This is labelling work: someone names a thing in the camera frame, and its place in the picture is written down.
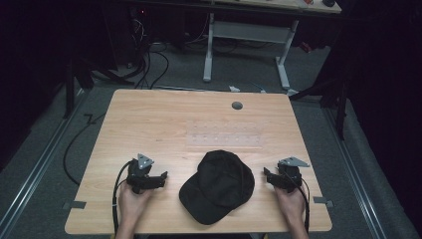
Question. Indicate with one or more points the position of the person's left hand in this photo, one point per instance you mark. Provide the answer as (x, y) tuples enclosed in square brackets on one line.
[(132, 205)]

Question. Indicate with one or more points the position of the person's right hand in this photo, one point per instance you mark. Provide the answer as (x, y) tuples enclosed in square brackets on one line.
[(292, 205)]

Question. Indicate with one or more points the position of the white-legged wooden desk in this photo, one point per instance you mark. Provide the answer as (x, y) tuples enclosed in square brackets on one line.
[(249, 31)]

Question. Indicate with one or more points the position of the white floor scrap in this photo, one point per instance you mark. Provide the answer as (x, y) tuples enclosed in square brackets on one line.
[(261, 89), (234, 89)]

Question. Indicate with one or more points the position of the grey tape strip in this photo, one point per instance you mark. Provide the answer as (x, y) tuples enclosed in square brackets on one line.
[(74, 205), (323, 201)]

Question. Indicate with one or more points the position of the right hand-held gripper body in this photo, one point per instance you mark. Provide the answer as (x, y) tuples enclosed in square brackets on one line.
[(289, 174)]

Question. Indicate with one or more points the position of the clear acrylic sheet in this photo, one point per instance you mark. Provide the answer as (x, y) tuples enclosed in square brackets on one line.
[(225, 134)]

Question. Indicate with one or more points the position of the black baseball cap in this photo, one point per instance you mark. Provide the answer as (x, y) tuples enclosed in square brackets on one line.
[(217, 187)]

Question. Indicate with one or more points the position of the metal floor rail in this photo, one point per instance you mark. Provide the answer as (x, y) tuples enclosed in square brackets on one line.
[(36, 172), (355, 172)]

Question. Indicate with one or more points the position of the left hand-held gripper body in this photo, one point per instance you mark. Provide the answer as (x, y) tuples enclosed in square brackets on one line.
[(141, 174)]

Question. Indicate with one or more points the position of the black metal stand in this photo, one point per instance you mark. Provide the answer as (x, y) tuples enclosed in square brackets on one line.
[(331, 93), (83, 71)]

